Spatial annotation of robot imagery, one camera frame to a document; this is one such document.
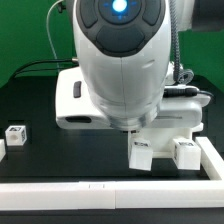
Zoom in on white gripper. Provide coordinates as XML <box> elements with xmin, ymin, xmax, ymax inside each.
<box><xmin>54</xmin><ymin>66</ymin><xmax>204</xmax><ymax>132</ymax></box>

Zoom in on white chair seat block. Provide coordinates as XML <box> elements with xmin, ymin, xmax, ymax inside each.
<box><xmin>128</xmin><ymin>123</ymin><xmax>204</xmax><ymax>158</ymax></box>

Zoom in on small white cube block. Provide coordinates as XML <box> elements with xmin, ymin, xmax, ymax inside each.
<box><xmin>5</xmin><ymin>125</ymin><xmax>27</xmax><ymax>146</ymax></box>

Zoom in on white fence piece left edge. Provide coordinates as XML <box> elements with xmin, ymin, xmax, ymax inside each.
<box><xmin>0</xmin><ymin>139</ymin><xmax>6</xmax><ymax>162</ymax></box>

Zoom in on white front fence bar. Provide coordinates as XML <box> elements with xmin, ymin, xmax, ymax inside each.
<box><xmin>0</xmin><ymin>180</ymin><xmax>224</xmax><ymax>211</ymax></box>

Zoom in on white fence bar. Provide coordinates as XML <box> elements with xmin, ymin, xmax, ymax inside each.
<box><xmin>0</xmin><ymin>180</ymin><xmax>224</xmax><ymax>211</ymax></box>
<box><xmin>196</xmin><ymin>137</ymin><xmax>224</xmax><ymax>181</ymax></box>

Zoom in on white right fence bar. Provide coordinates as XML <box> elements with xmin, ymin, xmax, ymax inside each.
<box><xmin>196</xmin><ymin>137</ymin><xmax>224</xmax><ymax>181</ymax></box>

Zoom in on black cables at base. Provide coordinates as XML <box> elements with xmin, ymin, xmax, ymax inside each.
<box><xmin>9</xmin><ymin>56</ymin><xmax>79</xmax><ymax>80</ymax></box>

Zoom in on white cable behind robot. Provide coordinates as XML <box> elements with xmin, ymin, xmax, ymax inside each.
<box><xmin>46</xmin><ymin>0</ymin><xmax>64</xmax><ymax>77</ymax></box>

